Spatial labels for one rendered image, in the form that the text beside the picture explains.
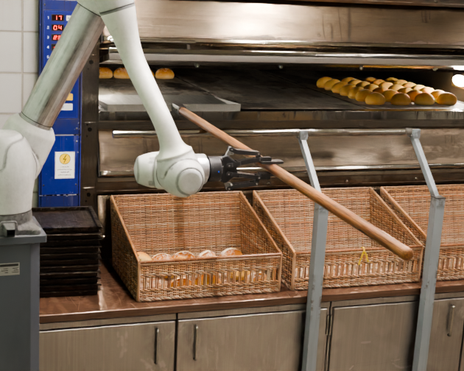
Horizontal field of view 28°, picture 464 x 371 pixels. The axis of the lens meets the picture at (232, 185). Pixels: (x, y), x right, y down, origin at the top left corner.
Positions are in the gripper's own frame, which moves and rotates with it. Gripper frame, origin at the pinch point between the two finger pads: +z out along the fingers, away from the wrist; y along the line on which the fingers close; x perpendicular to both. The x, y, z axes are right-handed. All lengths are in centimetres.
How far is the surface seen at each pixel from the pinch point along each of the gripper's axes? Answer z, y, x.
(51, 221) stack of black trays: -54, 36, -72
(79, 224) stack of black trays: -45, 35, -67
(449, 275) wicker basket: 101, 57, -50
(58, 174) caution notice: -48, 24, -96
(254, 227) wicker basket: 26, 43, -77
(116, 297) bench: -33, 60, -57
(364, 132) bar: 63, 1, -62
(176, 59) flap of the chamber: -7, -22, -85
